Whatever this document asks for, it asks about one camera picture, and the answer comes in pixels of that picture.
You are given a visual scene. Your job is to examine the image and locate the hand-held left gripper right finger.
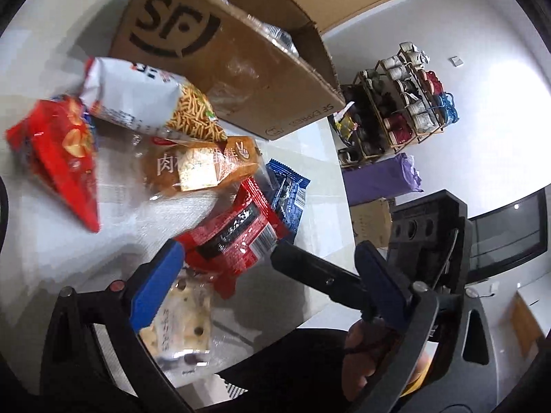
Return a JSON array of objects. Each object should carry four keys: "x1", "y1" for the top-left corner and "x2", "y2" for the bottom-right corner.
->
[{"x1": 349, "y1": 241, "x2": 502, "y2": 413}]

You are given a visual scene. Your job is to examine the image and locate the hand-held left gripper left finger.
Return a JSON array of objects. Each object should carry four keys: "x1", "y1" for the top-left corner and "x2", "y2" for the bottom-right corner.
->
[{"x1": 41, "y1": 239, "x2": 194, "y2": 413}]

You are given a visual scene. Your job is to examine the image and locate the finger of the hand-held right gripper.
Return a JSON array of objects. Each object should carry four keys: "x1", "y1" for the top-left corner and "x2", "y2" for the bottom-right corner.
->
[{"x1": 270, "y1": 241, "x2": 375, "y2": 321}]

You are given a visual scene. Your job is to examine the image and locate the clear cracker pack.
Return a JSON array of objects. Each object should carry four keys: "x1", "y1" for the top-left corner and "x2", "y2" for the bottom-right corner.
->
[{"x1": 138, "y1": 267, "x2": 216, "y2": 375}]

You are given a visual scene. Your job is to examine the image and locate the blue snack packet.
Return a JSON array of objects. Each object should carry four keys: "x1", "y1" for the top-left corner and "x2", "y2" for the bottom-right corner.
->
[{"x1": 263, "y1": 158, "x2": 311, "y2": 235}]

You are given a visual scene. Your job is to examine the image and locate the red snack packet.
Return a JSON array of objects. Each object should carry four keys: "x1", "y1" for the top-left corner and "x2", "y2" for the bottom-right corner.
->
[{"x1": 174, "y1": 178, "x2": 290, "y2": 301}]

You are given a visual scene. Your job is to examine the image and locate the orange cake pack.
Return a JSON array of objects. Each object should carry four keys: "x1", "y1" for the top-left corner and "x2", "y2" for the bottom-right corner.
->
[{"x1": 138, "y1": 135, "x2": 263, "y2": 201}]

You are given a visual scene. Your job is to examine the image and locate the red chip bag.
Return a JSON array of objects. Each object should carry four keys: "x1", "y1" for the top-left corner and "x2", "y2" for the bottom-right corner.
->
[{"x1": 5, "y1": 95, "x2": 102, "y2": 234}]

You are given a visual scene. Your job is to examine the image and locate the white noodle snack bag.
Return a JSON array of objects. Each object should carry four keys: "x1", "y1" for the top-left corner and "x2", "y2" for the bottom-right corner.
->
[{"x1": 80, "y1": 57, "x2": 229, "y2": 142}]

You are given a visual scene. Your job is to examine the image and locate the brown cardboard box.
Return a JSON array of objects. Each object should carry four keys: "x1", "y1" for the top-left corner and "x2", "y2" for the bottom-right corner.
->
[{"x1": 107, "y1": 0, "x2": 347, "y2": 142}]

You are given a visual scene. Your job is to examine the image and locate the person's right hand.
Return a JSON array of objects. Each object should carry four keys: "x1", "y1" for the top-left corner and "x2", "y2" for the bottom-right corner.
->
[{"x1": 342, "y1": 318, "x2": 389, "y2": 403}]

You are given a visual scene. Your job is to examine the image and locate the small cardboard box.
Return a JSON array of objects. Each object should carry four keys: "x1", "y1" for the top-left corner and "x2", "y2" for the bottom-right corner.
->
[{"x1": 350, "y1": 198, "x2": 397, "y2": 250}]

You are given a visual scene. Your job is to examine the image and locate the purple rolled mat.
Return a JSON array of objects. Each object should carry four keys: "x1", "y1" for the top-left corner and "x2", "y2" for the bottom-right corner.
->
[{"x1": 344, "y1": 152, "x2": 425, "y2": 207}]

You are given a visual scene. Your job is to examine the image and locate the black television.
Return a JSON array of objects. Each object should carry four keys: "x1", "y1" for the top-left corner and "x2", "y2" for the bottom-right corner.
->
[{"x1": 467, "y1": 187, "x2": 551, "y2": 282}]

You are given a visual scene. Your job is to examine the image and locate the wooden shoe rack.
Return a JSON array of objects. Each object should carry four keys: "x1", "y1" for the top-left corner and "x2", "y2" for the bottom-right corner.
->
[{"x1": 331, "y1": 41, "x2": 460, "y2": 168}]

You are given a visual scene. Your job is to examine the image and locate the wooden cabinet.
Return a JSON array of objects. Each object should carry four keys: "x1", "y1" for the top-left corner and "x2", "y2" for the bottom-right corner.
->
[{"x1": 512, "y1": 293, "x2": 545, "y2": 358}]

